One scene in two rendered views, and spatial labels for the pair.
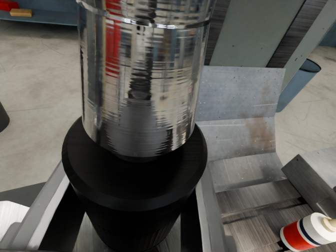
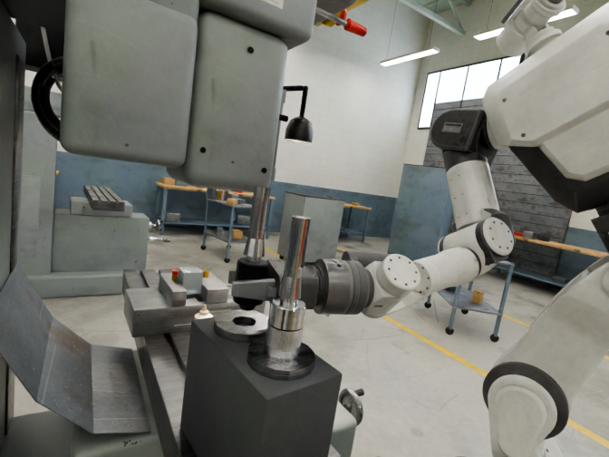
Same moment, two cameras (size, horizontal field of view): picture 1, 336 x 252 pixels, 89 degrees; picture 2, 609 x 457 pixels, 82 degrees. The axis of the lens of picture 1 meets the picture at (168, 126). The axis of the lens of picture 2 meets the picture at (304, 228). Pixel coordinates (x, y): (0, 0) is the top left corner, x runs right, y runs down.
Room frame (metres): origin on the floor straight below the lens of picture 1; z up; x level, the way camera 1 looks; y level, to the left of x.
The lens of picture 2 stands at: (0.06, 0.52, 1.36)
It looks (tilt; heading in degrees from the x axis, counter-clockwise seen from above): 8 degrees down; 259
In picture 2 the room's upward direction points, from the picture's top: 9 degrees clockwise
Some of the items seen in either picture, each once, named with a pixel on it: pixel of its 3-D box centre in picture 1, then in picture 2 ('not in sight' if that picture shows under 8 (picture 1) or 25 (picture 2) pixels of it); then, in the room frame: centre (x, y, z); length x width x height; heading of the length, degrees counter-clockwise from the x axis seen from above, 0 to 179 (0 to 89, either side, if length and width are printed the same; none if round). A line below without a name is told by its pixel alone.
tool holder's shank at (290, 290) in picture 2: not in sight; (294, 260); (-0.01, 0.09, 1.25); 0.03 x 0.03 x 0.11
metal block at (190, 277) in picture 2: not in sight; (189, 279); (0.18, -0.43, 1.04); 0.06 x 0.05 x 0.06; 115
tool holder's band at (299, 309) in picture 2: not in sight; (288, 306); (-0.01, 0.09, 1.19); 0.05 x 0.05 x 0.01
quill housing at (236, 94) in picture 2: not in sight; (224, 112); (0.13, -0.29, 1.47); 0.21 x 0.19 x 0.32; 112
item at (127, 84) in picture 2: not in sight; (126, 90); (0.30, -0.22, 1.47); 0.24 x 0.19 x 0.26; 112
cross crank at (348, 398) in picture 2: not in sight; (342, 409); (-0.34, -0.48, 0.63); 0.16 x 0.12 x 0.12; 22
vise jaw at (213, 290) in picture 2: not in sight; (208, 286); (0.13, -0.45, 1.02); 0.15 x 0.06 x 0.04; 115
